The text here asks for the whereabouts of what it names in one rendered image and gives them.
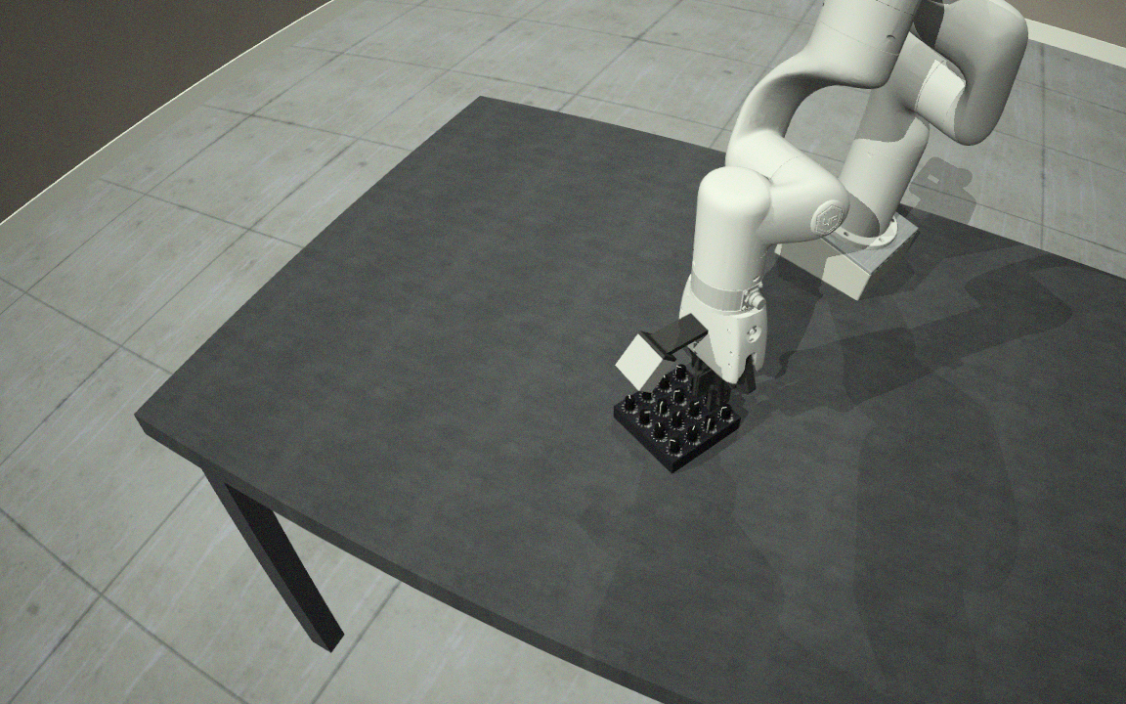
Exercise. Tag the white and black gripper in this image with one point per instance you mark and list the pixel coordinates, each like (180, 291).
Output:
(728, 349)

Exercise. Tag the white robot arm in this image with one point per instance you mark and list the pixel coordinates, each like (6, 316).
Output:
(854, 43)

